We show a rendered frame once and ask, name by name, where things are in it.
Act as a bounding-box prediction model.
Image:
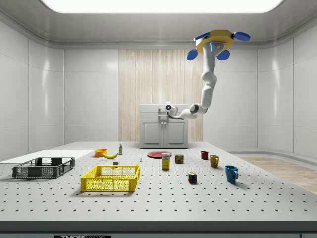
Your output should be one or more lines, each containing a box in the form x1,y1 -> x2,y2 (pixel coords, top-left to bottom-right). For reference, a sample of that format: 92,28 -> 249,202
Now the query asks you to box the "yellow box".
161,152 -> 172,171

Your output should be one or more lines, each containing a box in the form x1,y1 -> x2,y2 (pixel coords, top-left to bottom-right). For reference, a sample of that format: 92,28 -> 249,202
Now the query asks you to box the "white cabinet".
139,103 -> 190,149

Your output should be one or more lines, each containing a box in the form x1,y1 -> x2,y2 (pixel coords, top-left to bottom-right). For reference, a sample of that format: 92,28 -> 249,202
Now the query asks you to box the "red plate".
147,150 -> 172,160

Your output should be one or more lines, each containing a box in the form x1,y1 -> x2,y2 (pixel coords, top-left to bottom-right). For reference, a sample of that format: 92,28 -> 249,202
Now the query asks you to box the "blue mug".
224,165 -> 239,184

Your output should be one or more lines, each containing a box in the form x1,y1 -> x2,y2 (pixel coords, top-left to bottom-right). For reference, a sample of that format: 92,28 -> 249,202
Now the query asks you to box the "yellow mug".
209,154 -> 220,169

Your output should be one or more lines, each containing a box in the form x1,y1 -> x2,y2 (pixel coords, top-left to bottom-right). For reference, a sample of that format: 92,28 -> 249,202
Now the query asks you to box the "yellow basket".
80,165 -> 141,193

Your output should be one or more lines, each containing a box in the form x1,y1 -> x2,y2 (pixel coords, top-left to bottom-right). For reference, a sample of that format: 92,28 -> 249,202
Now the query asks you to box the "dark grey basket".
12,157 -> 76,179

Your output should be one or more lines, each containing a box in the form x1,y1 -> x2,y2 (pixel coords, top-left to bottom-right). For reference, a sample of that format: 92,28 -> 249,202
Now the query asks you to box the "drone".
186,29 -> 251,61

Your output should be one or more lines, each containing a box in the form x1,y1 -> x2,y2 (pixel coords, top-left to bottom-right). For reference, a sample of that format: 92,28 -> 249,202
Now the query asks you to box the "white board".
0,149 -> 96,164

